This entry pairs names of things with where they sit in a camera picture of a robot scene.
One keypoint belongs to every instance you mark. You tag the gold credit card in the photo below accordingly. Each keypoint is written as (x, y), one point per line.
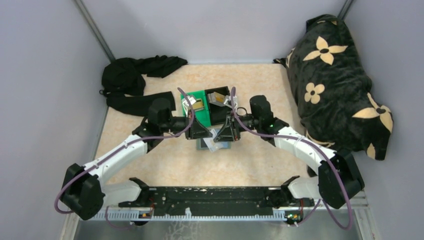
(220, 98)

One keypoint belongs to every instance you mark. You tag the sage green card holder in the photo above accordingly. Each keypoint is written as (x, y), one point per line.
(209, 144)

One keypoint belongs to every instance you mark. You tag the black plastic bin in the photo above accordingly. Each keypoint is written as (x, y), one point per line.
(217, 114)

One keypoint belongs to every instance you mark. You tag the black floral blanket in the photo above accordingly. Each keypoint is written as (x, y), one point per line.
(332, 91)

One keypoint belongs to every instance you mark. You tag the card stack in green bin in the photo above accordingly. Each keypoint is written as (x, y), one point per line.
(198, 105)

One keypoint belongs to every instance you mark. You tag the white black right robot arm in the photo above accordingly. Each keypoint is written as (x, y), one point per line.
(337, 177)

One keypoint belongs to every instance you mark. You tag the black cloth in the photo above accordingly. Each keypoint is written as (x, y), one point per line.
(124, 85)

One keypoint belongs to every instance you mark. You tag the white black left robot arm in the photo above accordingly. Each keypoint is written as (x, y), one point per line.
(85, 189)

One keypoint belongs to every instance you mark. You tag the green plastic bin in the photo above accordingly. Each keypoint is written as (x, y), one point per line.
(202, 116)

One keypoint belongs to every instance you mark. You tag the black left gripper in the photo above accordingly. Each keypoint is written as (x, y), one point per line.
(197, 130)

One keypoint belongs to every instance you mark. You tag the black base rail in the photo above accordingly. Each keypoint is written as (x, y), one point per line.
(215, 201)

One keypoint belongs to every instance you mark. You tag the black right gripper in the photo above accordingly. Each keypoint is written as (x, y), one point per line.
(229, 132)

